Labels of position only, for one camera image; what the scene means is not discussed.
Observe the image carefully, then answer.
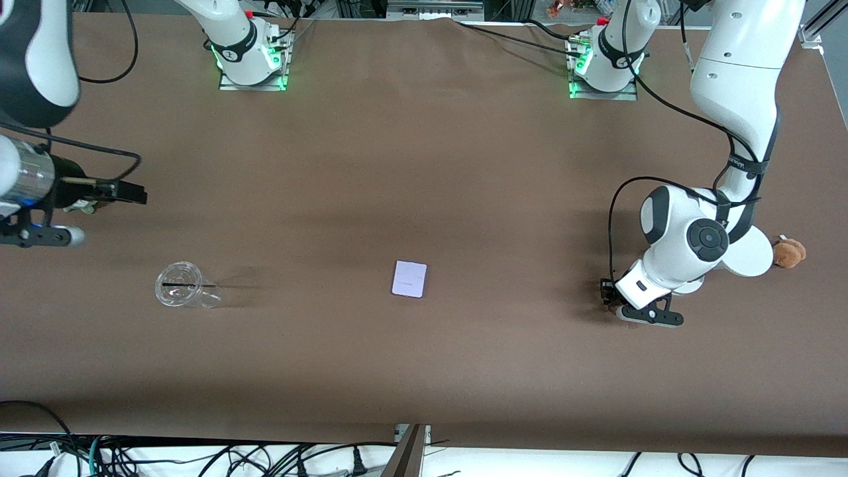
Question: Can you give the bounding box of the silver frame rail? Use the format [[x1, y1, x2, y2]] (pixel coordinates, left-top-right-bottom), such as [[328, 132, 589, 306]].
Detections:
[[386, 0, 486, 22]]

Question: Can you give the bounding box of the brown plush toy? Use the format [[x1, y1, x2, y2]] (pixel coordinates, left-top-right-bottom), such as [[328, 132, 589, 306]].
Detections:
[[772, 235, 808, 270]]

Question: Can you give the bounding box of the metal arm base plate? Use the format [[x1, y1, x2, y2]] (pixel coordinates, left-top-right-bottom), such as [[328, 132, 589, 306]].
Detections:
[[219, 30, 292, 91], [568, 74, 638, 101]]

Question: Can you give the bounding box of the clear glass mug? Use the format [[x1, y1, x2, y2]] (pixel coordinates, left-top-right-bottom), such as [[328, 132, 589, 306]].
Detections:
[[154, 261, 223, 309]]

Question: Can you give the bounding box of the black cable loop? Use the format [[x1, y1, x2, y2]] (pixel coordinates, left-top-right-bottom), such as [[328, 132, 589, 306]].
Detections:
[[0, 399, 77, 464]]

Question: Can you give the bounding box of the aluminium profile post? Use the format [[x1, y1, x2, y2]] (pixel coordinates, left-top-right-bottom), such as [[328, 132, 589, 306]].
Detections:
[[381, 424, 433, 477]]

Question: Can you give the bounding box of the black base cable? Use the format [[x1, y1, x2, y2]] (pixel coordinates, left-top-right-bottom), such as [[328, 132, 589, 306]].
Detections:
[[456, 20, 577, 57]]

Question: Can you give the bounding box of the brown table cover sheet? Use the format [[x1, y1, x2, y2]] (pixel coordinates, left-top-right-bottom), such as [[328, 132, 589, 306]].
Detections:
[[0, 12, 848, 459]]

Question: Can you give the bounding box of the white notepad card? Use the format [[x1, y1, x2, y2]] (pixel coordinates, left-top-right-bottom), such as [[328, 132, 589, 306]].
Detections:
[[391, 260, 428, 299]]

